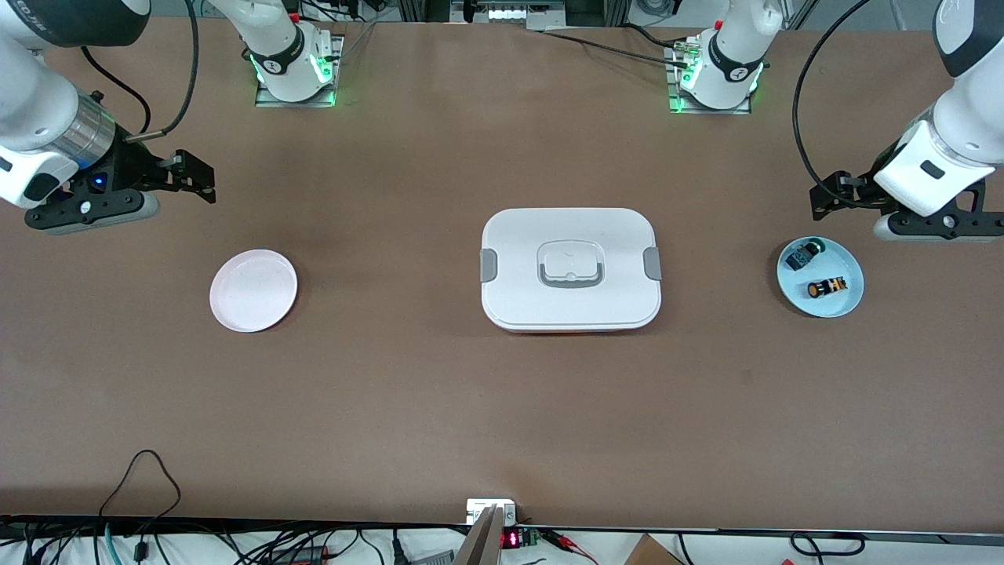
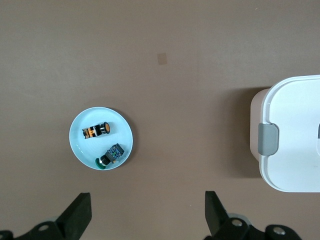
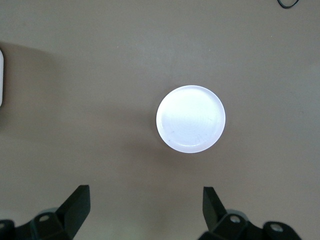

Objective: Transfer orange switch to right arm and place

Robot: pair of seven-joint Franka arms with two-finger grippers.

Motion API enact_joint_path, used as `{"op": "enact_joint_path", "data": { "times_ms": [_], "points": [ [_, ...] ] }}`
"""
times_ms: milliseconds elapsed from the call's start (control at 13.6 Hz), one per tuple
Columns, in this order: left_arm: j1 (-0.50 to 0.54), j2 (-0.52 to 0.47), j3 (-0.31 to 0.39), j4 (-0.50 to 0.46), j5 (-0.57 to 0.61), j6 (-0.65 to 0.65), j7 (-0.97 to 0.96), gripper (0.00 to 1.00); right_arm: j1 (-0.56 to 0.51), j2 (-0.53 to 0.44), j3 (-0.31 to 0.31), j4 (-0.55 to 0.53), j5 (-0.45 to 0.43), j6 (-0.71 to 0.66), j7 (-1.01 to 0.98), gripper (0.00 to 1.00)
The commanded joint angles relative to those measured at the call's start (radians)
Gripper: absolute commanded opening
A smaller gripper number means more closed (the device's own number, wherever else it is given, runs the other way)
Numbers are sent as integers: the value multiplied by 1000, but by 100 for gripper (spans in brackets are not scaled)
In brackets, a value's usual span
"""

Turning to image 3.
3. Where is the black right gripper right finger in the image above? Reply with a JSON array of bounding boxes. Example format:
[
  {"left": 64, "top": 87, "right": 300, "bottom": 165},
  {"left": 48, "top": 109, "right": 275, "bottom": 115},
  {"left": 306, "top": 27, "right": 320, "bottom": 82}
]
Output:
[{"left": 197, "top": 186, "right": 305, "bottom": 240}]

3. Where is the white lunch box grey handle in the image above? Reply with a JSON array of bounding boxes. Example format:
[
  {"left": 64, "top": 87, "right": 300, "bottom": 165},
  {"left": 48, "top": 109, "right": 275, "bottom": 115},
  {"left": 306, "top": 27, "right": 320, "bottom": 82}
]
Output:
[{"left": 0, "top": 48, "right": 5, "bottom": 109}]

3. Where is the thin black cable loop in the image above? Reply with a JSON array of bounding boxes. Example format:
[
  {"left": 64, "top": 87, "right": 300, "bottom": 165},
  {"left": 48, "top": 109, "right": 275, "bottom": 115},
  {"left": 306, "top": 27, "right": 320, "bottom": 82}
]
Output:
[{"left": 276, "top": 0, "right": 300, "bottom": 10}]

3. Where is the white round plate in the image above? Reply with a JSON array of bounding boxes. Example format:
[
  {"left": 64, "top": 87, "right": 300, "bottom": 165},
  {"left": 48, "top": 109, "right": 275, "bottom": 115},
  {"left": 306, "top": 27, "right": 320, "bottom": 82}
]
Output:
[{"left": 156, "top": 84, "right": 227, "bottom": 154}]

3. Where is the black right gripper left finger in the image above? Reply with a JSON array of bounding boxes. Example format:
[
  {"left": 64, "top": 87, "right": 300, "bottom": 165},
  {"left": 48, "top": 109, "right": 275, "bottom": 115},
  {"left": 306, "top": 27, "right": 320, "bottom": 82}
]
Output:
[{"left": 0, "top": 184, "right": 91, "bottom": 240}]

